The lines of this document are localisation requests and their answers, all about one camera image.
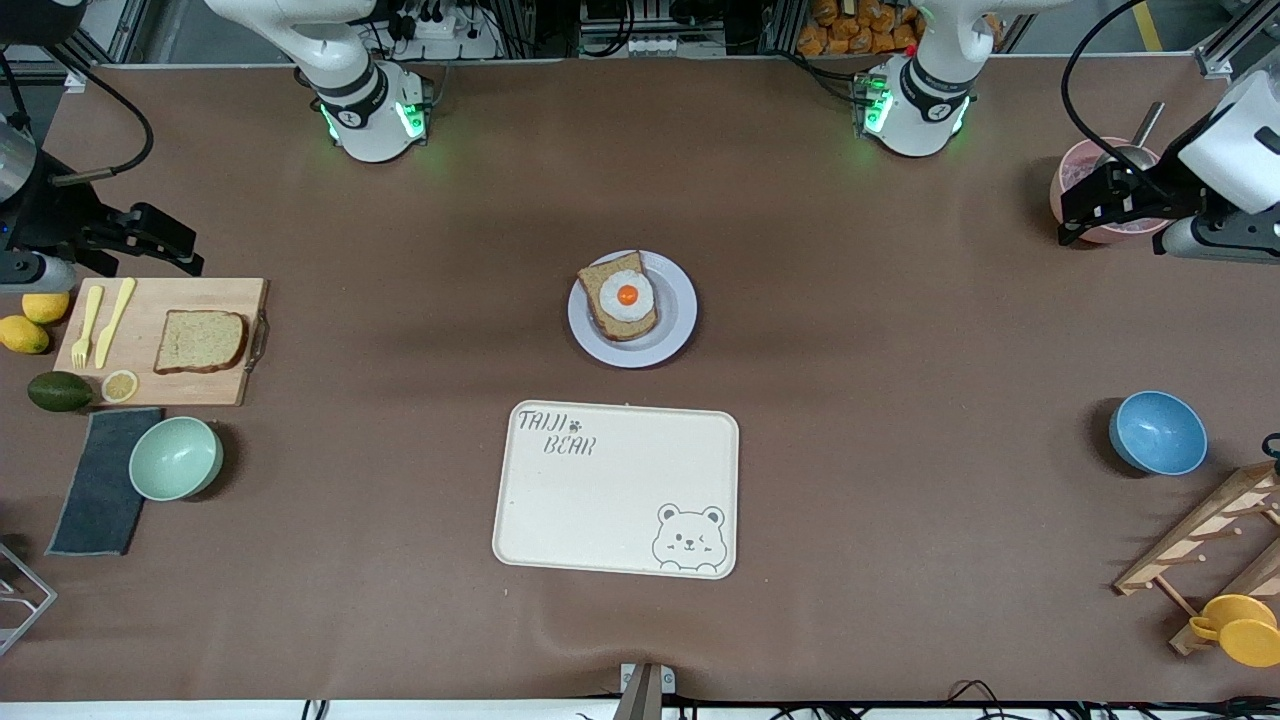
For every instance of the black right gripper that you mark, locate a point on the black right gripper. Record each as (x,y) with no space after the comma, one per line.
(58,222)

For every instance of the wooden cutting board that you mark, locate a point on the wooden cutting board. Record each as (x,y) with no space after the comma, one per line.
(200,390)

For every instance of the bread slice under egg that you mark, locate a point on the bread slice under egg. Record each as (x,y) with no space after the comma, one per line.
(600,272)

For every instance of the small white socket block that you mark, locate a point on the small white socket block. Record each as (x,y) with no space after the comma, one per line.
(658,45)

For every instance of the plain brown bread slice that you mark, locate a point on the plain brown bread slice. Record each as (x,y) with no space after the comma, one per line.
(200,340)

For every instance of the yellow lemon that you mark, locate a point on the yellow lemon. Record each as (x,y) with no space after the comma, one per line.
(22,335)
(45,308)

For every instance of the cream tray with bear print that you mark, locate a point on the cream tray with bear print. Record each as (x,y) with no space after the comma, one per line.
(600,500)

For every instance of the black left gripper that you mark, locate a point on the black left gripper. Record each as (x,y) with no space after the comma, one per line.
(1163,194)

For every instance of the blue bowl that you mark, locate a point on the blue bowl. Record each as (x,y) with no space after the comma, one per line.
(1158,433)

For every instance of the yellow plastic knife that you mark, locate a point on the yellow plastic knife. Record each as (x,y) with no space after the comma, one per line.
(113,325)

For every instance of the yellow cup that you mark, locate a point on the yellow cup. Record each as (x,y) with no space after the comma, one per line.
(1245,635)

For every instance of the yellow plastic fork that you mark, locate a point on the yellow plastic fork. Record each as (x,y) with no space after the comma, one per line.
(88,325)

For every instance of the dark green avocado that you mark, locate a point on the dark green avocado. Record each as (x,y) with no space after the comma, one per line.
(60,392)

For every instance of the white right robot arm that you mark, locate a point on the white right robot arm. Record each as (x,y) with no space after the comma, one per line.
(350,100)

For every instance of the cut lemon half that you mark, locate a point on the cut lemon half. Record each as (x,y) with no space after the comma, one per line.
(120,386)

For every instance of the fried egg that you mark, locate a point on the fried egg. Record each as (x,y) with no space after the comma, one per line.
(627,295)

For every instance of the pink bowl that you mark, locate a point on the pink bowl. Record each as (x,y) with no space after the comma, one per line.
(1120,236)

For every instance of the mint green bowl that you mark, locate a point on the mint green bowl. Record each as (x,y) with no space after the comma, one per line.
(175,458)

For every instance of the pile of orange snacks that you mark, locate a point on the pile of orange snacks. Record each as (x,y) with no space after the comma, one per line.
(850,25)

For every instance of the white power strip with plugs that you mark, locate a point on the white power strip with plugs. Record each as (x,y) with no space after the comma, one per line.
(440,30)

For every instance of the metal scoop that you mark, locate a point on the metal scoop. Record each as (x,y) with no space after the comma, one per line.
(1150,122)

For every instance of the aluminium frame profile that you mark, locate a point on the aluminium frame profile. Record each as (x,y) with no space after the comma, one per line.
(1215,62)
(110,30)

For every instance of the dark grey cloth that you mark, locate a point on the dark grey cloth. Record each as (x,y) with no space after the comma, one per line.
(100,500)

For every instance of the pale lavender round plate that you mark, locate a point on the pale lavender round plate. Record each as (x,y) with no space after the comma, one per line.
(675,320)

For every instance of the aluminium camera post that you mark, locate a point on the aluminium camera post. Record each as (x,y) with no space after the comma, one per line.
(642,695)

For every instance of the wooden peg rack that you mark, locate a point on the wooden peg rack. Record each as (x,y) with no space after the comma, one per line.
(1190,535)

